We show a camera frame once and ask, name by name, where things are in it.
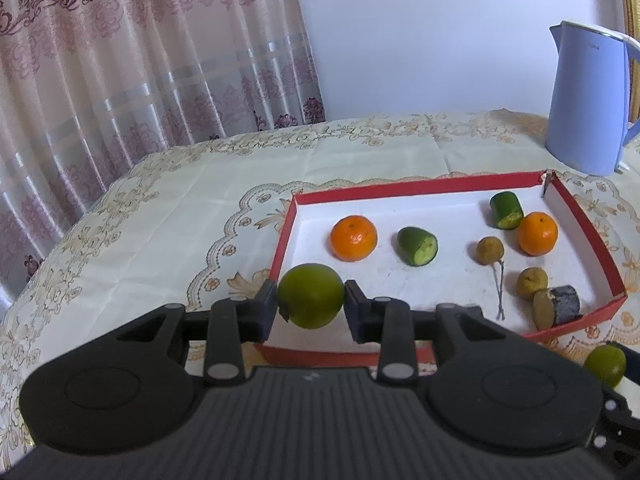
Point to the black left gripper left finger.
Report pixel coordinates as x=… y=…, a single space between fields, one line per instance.
x=232 y=323

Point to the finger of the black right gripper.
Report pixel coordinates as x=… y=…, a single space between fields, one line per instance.
x=621 y=362

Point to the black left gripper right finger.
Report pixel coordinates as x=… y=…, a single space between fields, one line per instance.
x=388 y=322

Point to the green lime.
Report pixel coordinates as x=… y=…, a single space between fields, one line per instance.
x=595 y=363
x=310 y=295

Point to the green cucumber piece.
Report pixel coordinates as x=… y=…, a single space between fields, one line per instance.
x=506 y=210
x=416 y=246

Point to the orange tangerine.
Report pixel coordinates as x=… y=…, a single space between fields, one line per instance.
x=353 y=238
x=537 y=234

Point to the dark sugarcane piece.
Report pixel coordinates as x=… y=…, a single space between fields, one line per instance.
x=555 y=306

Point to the brown longan fruit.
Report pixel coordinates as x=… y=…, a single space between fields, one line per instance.
x=489 y=250
x=530 y=281

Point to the cream embroidered tablecloth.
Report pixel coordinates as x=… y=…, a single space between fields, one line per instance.
x=200 y=223

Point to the red shallow box tray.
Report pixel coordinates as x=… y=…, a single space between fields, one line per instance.
x=457 y=212

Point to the blue electric kettle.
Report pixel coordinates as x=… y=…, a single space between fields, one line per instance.
x=588 y=124

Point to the pink patterned curtain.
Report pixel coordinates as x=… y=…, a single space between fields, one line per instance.
x=90 y=87

